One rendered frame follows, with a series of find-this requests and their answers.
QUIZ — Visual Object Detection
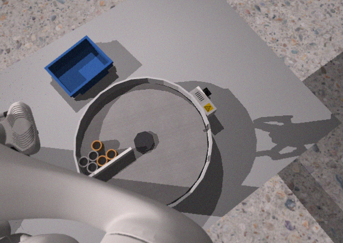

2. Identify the grey round turntable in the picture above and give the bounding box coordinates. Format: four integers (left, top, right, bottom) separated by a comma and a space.
73, 76, 217, 207

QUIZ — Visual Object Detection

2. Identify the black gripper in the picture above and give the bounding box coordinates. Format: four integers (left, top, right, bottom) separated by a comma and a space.
0, 111, 18, 151

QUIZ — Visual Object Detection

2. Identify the blue open crate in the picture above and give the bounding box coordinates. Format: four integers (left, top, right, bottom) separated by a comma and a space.
47, 35, 116, 100

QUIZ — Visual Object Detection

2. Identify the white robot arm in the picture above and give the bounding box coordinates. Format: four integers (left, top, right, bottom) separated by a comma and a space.
0, 101, 213, 243

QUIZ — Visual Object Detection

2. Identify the grey metal ring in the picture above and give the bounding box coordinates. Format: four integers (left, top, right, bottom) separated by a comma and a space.
87, 162, 100, 173
79, 157, 92, 168
88, 150, 101, 162

